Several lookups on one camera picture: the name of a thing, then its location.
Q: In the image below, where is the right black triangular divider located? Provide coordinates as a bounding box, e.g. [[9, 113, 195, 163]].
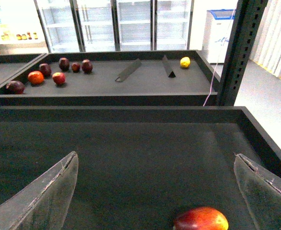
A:
[[162, 55, 176, 78]]

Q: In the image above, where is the shelf with bottled goods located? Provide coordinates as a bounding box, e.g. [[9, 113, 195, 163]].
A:
[[0, 0, 48, 55]]

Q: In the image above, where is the glass door refrigerator row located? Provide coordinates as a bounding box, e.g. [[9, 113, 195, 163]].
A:
[[35, 0, 193, 53]]

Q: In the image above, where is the small dark red apple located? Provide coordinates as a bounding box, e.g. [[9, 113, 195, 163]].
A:
[[71, 62, 80, 73]]

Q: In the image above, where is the dark red apple right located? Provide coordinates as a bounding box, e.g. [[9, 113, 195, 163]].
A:
[[81, 59, 93, 73]]

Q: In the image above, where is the dark red apple left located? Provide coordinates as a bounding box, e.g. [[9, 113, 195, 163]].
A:
[[39, 63, 52, 78]]

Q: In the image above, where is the orange red fruit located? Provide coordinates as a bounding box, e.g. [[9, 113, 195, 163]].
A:
[[27, 71, 44, 85]]

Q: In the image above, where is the black triangular divider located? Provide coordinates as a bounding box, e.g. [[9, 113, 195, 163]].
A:
[[115, 58, 142, 82], [162, 55, 176, 78]]

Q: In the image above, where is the left black triangular divider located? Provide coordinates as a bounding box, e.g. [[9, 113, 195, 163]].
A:
[[115, 58, 142, 82]]

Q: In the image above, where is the left black display tray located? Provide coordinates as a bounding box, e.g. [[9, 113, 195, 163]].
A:
[[0, 53, 46, 85]]

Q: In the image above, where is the yellow lemon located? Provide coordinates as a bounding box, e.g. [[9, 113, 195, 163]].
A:
[[180, 57, 191, 69]]

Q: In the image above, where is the black display tray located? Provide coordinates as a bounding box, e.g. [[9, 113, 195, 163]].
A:
[[0, 53, 46, 85], [0, 50, 220, 106], [0, 106, 281, 230]]

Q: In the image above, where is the black perforated metal post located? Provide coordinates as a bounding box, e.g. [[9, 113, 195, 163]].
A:
[[216, 0, 269, 106]]

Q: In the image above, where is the dark red apple back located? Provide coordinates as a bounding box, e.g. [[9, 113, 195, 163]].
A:
[[59, 57, 70, 71]]

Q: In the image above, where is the red yellow mango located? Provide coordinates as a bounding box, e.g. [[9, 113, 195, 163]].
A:
[[173, 207, 229, 230]]

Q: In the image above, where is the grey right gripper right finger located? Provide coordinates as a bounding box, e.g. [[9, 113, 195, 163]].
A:
[[234, 154, 281, 230]]

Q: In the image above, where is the pink cable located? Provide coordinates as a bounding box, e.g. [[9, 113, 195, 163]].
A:
[[202, 9, 236, 107]]

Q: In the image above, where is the dark purple apple front left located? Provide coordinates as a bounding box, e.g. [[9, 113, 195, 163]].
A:
[[6, 80, 25, 94]]

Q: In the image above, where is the far black display tray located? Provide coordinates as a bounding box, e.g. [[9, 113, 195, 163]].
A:
[[0, 50, 220, 106]]

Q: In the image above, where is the near black display tray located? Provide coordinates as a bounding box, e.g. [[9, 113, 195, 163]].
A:
[[0, 106, 281, 230]]

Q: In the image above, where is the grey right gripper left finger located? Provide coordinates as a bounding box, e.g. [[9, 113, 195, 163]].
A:
[[0, 151, 79, 230]]

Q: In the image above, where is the white chest freezer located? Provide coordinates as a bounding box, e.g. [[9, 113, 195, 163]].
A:
[[202, 9, 235, 64]]

